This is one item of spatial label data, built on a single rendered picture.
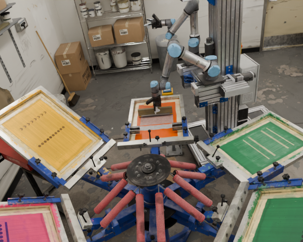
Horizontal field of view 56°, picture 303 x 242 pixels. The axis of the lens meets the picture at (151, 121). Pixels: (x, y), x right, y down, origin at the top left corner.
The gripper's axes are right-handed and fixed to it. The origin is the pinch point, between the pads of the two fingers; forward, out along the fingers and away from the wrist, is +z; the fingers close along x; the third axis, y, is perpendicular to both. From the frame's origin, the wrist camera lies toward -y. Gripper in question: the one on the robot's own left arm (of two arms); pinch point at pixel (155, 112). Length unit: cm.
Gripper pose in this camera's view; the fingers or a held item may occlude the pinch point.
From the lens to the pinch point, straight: 299.9
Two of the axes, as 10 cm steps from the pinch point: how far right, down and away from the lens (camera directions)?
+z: 1.0, 8.1, 5.8
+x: 0.2, -5.9, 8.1
